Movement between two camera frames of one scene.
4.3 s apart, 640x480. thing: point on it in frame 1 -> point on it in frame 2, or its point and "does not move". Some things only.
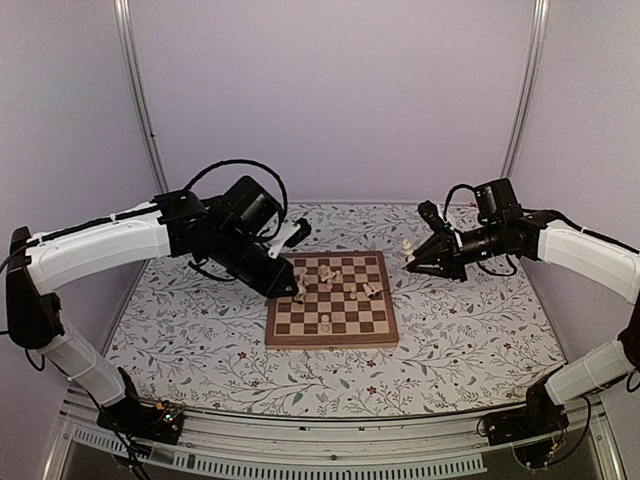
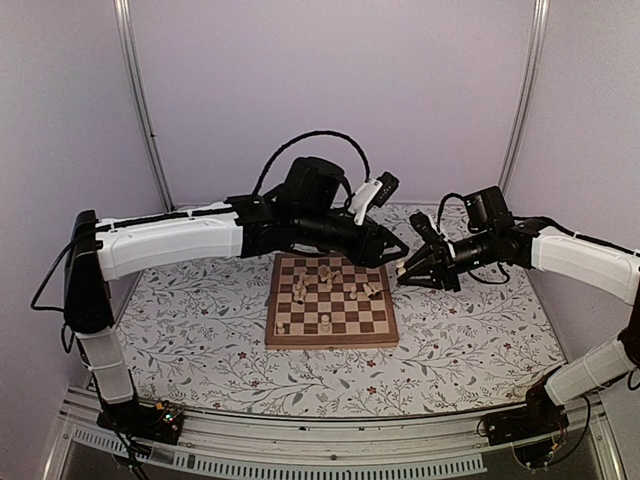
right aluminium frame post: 531,90 does not move
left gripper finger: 285,284 -> 389,237
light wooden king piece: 325,324 does not move
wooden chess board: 344,301 does not move
